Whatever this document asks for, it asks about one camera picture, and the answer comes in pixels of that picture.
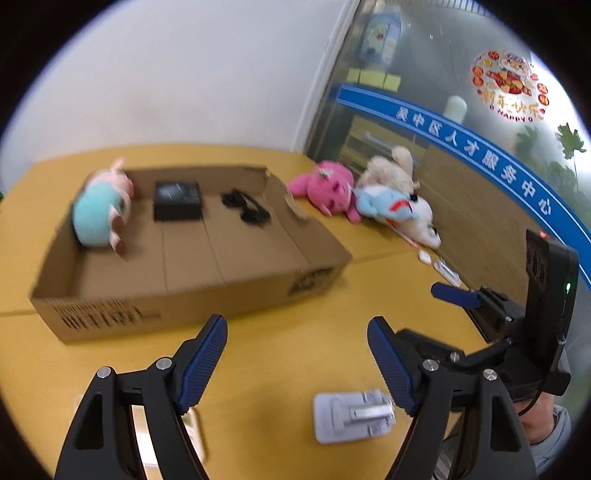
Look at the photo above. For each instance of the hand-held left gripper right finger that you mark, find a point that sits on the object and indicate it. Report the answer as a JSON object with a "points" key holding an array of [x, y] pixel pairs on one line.
{"points": [[390, 364]]}

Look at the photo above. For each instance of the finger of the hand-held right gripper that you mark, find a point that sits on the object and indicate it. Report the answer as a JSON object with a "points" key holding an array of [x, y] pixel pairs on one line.
{"points": [[455, 295], [429, 344]]}

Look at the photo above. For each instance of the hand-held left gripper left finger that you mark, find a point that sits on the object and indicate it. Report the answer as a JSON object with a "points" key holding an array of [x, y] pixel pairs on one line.
{"points": [[205, 364]]}

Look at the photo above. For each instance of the cardboard box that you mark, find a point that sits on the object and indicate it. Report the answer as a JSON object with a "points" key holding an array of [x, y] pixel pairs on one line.
{"points": [[184, 258]]}

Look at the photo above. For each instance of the small black box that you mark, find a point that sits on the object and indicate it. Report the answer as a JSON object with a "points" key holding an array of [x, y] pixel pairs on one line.
{"points": [[178, 201]]}

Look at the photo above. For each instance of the person's right forearm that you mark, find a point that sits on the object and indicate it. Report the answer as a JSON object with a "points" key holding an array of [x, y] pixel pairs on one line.
{"points": [[554, 438]]}

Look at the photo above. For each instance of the wooden desktop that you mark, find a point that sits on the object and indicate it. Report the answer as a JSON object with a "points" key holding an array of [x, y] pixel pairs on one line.
{"points": [[277, 360]]}

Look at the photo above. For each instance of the white packet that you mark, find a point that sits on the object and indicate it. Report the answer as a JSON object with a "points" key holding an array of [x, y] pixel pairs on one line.
{"points": [[448, 272]]}

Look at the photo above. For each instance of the small white charger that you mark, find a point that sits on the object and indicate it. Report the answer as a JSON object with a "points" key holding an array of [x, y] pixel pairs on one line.
{"points": [[425, 256]]}

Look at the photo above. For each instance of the white plush toy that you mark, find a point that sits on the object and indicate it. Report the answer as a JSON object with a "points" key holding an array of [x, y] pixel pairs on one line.
{"points": [[422, 221]]}

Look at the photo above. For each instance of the blue plush toy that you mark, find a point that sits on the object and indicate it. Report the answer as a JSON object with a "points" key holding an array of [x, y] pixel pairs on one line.
{"points": [[383, 205]]}

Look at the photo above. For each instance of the beige plush toy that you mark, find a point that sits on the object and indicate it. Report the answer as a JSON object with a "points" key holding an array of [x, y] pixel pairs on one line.
{"points": [[388, 170]]}

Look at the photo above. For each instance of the green leafy plant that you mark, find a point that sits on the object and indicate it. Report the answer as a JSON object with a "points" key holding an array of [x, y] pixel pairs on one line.
{"points": [[561, 152]]}

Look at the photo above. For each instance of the blue banner strip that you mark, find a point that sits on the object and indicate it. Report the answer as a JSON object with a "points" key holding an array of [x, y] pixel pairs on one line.
{"points": [[461, 134]]}

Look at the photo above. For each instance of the pink plush toy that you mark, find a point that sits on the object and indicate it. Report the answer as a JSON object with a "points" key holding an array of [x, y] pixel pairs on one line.
{"points": [[328, 187]]}

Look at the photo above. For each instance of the pink and teal pig plush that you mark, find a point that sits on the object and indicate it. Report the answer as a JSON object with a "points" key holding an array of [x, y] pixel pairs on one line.
{"points": [[97, 212]]}

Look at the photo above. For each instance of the white rounded object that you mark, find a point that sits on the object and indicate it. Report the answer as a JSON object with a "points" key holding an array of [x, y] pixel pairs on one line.
{"points": [[456, 107]]}

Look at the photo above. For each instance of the round festive window sticker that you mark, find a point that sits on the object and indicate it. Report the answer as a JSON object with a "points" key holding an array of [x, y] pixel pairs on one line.
{"points": [[508, 83]]}

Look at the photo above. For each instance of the yellow sticky note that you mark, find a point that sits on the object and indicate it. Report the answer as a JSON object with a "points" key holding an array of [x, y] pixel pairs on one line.
{"points": [[356, 75], [392, 81], [374, 77]]}

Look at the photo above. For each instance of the glass partition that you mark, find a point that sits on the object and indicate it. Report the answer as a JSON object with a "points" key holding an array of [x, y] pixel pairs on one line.
{"points": [[429, 46]]}

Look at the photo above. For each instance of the blue cartoon window sticker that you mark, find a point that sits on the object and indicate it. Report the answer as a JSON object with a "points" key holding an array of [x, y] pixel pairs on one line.
{"points": [[378, 39]]}

